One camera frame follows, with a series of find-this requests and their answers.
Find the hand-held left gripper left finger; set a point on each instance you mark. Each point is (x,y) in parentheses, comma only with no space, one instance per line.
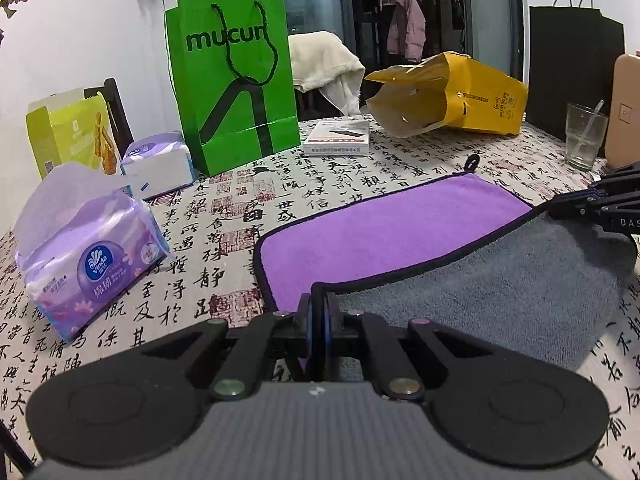
(304,322)

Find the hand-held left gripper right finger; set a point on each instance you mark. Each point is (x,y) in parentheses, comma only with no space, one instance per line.
(326,322)

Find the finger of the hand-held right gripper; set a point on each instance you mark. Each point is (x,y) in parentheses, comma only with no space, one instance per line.
(575,208)
(607,180)

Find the purple and grey towel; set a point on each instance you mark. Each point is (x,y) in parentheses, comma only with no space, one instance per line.
(390,230)

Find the clear drinking glass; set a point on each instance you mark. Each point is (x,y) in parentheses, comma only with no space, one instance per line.
(582,135)

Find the clear straw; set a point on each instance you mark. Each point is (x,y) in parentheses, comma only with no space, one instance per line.
(590,122)

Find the tan flat box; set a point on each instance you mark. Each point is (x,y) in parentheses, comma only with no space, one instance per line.
(625,110)

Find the black paper bag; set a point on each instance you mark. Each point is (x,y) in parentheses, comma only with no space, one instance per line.
(570,60)

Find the yellow paper bag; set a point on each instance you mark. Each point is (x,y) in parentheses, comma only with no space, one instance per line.
(475,95)

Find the small white box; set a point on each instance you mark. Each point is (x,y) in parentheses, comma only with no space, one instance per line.
(337,140)

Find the small purple tissue pack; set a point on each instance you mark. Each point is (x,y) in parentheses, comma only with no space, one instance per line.
(160,165)

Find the large purple tissue pack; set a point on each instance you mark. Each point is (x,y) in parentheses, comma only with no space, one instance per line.
(90,260)

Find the green paper bag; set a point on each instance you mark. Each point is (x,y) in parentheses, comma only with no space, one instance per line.
(230,90)

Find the pink jacket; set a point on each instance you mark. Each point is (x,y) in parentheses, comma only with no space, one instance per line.
(406,25)

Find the cream cloth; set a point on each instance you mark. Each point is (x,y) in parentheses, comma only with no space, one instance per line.
(320,60)

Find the black chair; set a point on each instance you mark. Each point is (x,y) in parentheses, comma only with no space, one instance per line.
(117,110)

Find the yellow-green carton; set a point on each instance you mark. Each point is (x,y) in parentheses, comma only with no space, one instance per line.
(70,135)

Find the black tripod leg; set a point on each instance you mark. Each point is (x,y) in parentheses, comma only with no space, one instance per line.
(12,445)

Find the glass sliding door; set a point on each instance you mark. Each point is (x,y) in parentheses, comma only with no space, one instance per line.
(300,5)

